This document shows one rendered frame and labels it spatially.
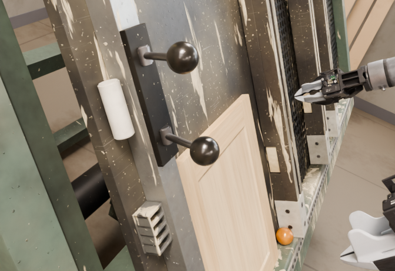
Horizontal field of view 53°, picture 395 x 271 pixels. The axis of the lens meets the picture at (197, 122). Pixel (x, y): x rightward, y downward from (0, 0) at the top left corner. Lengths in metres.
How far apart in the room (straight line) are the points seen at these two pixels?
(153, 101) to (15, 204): 0.25
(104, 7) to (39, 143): 0.19
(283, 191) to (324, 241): 1.61
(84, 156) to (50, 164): 2.03
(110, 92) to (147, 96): 0.05
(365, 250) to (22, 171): 0.41
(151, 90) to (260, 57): 0.51
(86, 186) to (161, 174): 0.82
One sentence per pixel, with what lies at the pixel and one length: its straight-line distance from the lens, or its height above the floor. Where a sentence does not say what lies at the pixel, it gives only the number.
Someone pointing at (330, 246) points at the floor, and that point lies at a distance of 2.77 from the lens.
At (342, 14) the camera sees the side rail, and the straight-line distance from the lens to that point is 2.34.
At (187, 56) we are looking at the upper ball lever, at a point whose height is 1.54.
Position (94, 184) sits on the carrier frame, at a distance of 1.41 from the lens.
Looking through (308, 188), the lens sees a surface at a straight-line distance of 1.48.
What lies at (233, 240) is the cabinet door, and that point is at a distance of 0.90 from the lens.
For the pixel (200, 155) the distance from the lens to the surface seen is 0.48.
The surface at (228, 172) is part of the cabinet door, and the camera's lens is 0.86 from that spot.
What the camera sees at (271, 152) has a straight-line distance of 1.12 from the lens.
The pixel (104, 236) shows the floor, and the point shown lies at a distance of 2.20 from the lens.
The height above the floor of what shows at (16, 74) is 1.45.
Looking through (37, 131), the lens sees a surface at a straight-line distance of 0.55.
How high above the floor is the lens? 1.73
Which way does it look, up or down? 33 degrees down
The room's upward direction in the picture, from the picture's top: 21 degrees clockwise
